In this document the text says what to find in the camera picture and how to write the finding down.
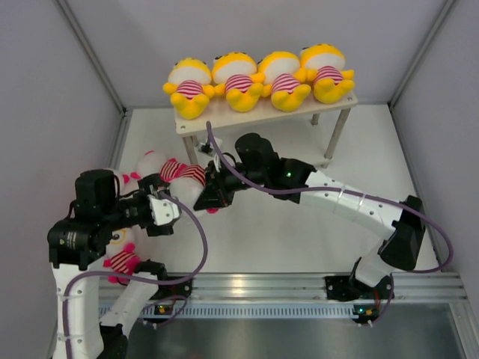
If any pink plush face down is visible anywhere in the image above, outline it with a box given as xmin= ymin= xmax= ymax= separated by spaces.
xmin=159 ymin=159 xmax=206 ymax=210

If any pink plush with glasses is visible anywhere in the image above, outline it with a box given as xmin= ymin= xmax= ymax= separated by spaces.
xmin=103 ymin=228 xmax=141 ymax=275

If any perforated cable duct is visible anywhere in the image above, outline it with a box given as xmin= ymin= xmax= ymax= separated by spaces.
xmin=139 ymin=302 xmax=380 ymax=321

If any white two-tier shelf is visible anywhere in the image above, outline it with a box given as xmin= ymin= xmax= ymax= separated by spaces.
xmin=174 ymin=92 xmax=358 ymax=168

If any aluminium rail frame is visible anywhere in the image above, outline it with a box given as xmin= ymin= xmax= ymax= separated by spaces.
xmin=187 ymin=272 xmax=467 ymax=303

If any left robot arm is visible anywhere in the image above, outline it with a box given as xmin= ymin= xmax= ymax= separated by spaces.
xmin=47 ymin=169 xmax=180 ymax=358

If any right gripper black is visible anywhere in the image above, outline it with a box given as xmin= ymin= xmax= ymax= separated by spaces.
xmin=195 ymin=159 xmax=267 ymax=210

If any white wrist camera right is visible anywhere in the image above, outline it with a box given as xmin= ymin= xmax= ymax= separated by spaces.
xmin=195 ymin=138 xmax=224 ymax=170

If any yellow frog plush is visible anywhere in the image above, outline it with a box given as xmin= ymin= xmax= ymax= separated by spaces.
xmin=162 ymin=58 xmax=215 ymax=120
xmin=257 ymin=51 xmax=311 ymax=112
xmin=299 ymin=43 xmax=356 ymax=104
xmin=212 ymin=52 xmax=265 ymax=112

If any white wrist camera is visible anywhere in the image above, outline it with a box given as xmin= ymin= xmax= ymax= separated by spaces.
xmin=147 ymin=194 xmax=181 ymax=227
xmin=195 ymin=138 xmax=224 ymax=170

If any pink plush near shelf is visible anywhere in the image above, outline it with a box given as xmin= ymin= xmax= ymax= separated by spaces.
xmin=131 ymin=150 xmax=186 ymax=182

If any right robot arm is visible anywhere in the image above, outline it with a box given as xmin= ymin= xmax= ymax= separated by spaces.
xmin=194 ymin=133 xmax=425 ymax=302

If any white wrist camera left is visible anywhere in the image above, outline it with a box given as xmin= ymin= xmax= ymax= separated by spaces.
xmin=147 ymin=194 xmax=181 ymax=227

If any pink plush far left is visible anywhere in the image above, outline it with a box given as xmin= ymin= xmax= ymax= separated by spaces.
xmin=112 ymin=169 xmax=138 ymax=195

